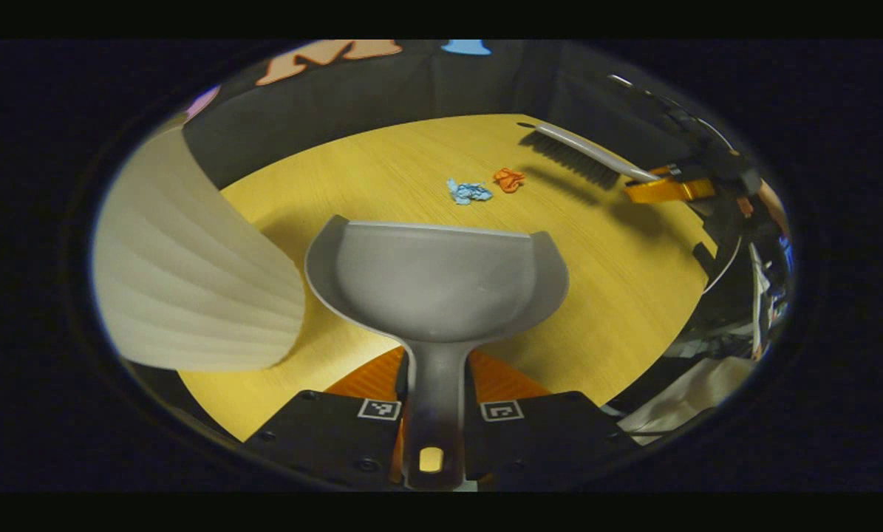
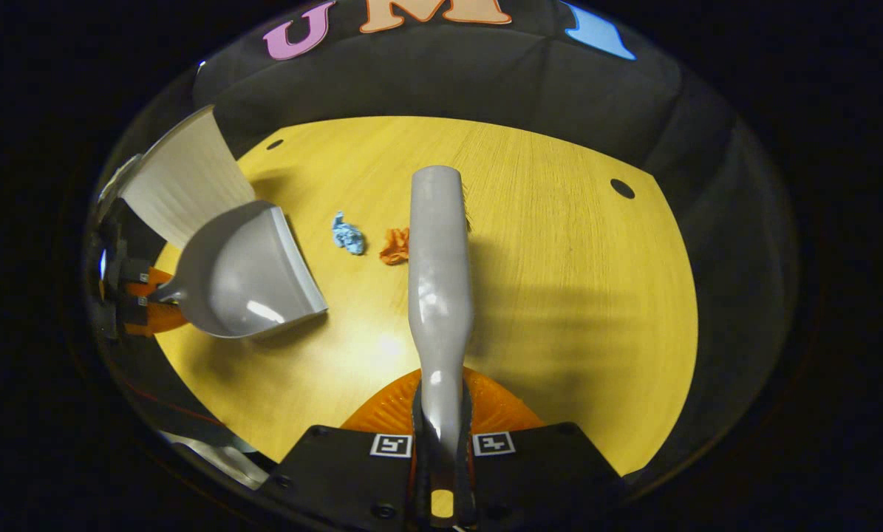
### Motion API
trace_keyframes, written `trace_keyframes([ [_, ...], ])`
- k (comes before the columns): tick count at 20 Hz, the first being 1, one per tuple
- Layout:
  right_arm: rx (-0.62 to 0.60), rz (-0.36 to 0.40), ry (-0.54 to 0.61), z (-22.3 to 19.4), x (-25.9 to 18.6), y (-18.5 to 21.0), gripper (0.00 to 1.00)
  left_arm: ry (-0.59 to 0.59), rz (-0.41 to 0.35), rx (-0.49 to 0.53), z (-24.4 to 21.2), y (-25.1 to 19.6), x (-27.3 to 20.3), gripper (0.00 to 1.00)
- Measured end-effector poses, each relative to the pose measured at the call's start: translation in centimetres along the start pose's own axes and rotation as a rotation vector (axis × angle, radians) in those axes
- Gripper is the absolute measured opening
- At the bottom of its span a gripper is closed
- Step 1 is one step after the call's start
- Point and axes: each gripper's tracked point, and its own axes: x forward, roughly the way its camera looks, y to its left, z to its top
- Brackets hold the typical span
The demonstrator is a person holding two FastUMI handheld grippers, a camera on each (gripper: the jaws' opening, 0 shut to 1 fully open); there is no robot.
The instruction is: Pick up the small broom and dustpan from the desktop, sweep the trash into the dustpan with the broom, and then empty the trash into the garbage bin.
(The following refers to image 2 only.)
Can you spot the orange paper scrap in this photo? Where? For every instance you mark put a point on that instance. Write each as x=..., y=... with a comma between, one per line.
x=395, y=247

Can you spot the wooden desktop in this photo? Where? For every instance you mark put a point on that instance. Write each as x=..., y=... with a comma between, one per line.
x=559, y=295

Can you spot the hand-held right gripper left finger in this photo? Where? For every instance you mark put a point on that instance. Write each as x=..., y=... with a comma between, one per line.
x=338, y=473

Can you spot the black backdrop cloth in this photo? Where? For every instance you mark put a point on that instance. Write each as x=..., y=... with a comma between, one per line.
x=485, y=81

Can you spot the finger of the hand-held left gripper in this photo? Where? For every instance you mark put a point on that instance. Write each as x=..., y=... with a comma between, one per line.
x=149, y=281
x=157, y=318

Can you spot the grey dustpan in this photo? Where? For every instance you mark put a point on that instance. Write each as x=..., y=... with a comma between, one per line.
x=249, y=281

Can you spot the white ribbed garbage bin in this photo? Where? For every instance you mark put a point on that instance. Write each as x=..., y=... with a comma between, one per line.
x=186, y=174

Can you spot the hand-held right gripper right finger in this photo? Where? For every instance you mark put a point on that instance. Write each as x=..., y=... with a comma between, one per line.
x=544, y=473

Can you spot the blue paper scrap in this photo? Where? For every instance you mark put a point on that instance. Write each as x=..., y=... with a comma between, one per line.
x=348, y=236

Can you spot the small grey broom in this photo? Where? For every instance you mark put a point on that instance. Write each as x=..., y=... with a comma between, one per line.
x=440, y=258

